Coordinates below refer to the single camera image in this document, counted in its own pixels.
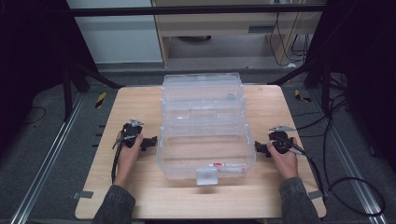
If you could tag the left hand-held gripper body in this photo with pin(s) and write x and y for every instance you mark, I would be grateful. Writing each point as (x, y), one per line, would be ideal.
(130, 132)

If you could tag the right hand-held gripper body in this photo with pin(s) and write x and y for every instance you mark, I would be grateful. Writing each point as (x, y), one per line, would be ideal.
(280, 140)

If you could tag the clear plastic storage box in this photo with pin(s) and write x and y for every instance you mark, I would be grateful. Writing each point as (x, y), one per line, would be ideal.
(205, 137)

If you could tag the person's left hand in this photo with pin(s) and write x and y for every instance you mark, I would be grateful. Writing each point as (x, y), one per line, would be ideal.
(127, 160)

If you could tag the person's right hand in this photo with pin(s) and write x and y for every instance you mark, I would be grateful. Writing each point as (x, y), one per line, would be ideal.
(285, 163)

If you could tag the white tube with red label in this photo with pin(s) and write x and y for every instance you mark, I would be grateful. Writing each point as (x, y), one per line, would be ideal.
(232, 167)

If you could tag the yellow black striped tape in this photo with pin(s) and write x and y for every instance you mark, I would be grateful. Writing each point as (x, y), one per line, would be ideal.
(100, 99)
(301, 96)

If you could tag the grey tape piece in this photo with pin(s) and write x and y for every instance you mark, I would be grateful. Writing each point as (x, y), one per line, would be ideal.
(82, 194)
(315, 194)

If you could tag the black metal stand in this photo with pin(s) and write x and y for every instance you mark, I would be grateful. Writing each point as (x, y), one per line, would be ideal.
(70, 81)
(320, 77)

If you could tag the white cabinet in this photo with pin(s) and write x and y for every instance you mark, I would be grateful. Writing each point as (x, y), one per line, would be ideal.
(118, 37)

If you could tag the black curtain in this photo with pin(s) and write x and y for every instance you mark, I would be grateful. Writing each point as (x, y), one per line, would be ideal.
(364, 68)
(31, 62)

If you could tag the light wooden desk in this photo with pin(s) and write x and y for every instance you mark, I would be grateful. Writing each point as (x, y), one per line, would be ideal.
(233, 28)

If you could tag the black horizontal bar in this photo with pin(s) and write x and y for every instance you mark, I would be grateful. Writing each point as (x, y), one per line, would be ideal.
(193, 10)

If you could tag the metal floor rail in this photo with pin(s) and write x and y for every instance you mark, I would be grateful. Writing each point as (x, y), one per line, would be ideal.
(351, 161)
(46, 155)

